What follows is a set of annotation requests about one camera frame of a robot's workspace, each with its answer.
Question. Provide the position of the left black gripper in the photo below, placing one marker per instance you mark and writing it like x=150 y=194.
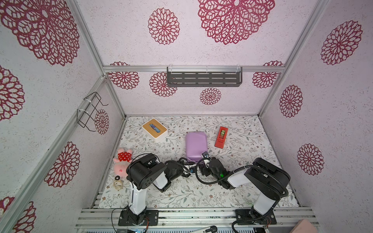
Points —
x=179 y=163

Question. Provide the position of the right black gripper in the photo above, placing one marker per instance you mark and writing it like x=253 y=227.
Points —
x=210 y=164

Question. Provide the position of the pink wrapping paper sheet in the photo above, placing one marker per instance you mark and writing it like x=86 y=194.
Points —
x=196 y=145

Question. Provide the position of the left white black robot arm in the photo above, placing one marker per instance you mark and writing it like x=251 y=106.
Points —
x=147 y=170

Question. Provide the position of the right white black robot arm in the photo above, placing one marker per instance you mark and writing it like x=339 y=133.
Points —
x=269 y=179

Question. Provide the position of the white box with wooden lid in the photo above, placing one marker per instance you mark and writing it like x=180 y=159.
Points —
x=152 y=134

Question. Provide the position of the red tape dispenser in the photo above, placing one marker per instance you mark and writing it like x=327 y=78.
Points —
x=221 y=137

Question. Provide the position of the blue item on wooden lid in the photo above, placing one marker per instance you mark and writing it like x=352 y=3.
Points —
x=155 y=128

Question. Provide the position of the pink plush toy red dress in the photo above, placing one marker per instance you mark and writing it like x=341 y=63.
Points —
x=121 y=163

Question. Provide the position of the pink object bottom right corner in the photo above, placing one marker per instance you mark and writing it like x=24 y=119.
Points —
x=304 y=226

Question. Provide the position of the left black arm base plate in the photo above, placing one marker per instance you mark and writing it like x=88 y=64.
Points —
x=145 y=218

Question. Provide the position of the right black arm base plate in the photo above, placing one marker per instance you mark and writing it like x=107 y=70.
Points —
x=251 y=216

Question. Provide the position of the black knob handle front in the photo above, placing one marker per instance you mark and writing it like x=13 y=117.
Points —
x=210 y=229

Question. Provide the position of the grey slotted wall shelf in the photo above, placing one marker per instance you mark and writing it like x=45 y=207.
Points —
x=203 y=79

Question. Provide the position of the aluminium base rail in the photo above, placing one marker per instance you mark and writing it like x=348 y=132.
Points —
x=197 y=218

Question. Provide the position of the black wire wall rack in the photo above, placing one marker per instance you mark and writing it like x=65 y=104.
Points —
x=87 y=114

